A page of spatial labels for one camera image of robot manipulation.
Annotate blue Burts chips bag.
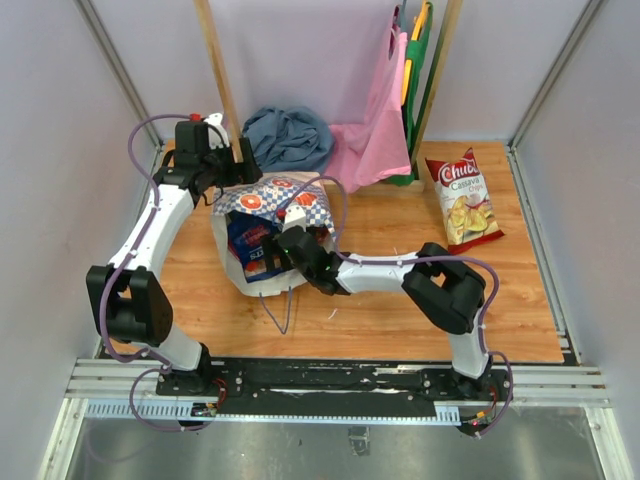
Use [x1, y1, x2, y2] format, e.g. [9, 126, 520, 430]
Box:
[227, 211, 278, 283]

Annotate blue checkered paper bag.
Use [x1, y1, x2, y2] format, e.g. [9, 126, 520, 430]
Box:
[211, 172, 335, 310]

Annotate red Chubi cassava chips bag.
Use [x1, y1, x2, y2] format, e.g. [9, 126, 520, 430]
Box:
[425, 148, 504, 255]

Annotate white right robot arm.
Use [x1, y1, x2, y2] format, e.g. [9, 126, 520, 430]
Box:
[261, 226, 496, 400]

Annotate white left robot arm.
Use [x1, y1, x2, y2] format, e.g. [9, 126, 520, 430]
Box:
[86, 113, 262, 396]

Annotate blue crumpled cloth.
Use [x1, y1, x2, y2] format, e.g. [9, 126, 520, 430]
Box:
[242, 107, 335, 173]

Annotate pink t-shirt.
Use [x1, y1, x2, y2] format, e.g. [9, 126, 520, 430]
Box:
[325, 20, 411, 193]

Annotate yellow clothes hanger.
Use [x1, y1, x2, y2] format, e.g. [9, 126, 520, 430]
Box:
[401, 1, 433, 106]

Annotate green t-shirt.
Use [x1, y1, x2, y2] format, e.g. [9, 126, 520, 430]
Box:
[377, 2, 435, 187]

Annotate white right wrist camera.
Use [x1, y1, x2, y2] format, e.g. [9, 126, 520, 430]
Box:
[276, 204, 306, 231]

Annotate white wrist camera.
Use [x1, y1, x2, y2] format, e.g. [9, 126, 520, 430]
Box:
[189, 112, 230, 149]
[276, 204, 306, 231]

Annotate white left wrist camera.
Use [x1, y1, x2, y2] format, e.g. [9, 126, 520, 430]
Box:
[189, 112, 230, 149]

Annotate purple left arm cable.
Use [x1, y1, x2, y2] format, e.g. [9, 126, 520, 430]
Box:
[97, 113, 226, 432]

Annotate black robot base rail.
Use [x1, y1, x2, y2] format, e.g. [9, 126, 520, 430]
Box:
[156, 359, 513, 422]

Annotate aluminium frame rails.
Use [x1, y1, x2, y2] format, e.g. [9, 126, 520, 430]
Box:
[45, 1, 639, 479]

